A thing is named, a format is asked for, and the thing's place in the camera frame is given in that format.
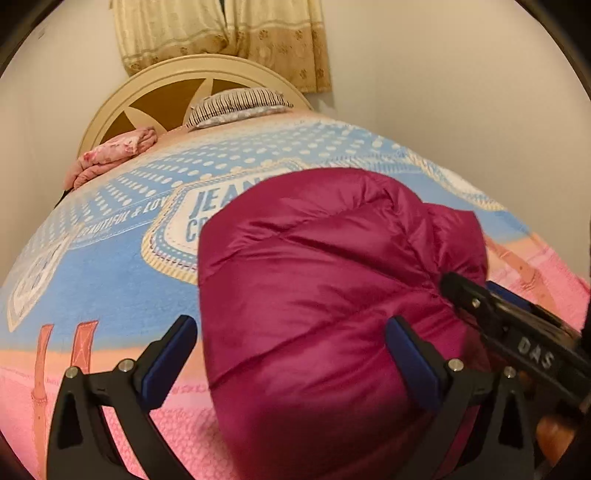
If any magenta puffer jacket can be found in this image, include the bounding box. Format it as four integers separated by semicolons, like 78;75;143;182
197;168;489;479

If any person's right hand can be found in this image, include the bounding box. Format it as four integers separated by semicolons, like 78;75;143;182
536;415;576;467

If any blue pink printed bed blanket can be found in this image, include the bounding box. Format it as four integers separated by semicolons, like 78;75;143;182
1;113;590;479

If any pink floral folded quilt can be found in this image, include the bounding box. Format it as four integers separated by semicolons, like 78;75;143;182
63;127;158;192

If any cream wooden headboard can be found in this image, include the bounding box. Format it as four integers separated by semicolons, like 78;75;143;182
78;54;311;153

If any striped pillow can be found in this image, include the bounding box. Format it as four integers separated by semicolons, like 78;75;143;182
184;87;294;131

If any beige floral curtain behind bed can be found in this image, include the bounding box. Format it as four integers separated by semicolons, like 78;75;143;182
111;0;332;94

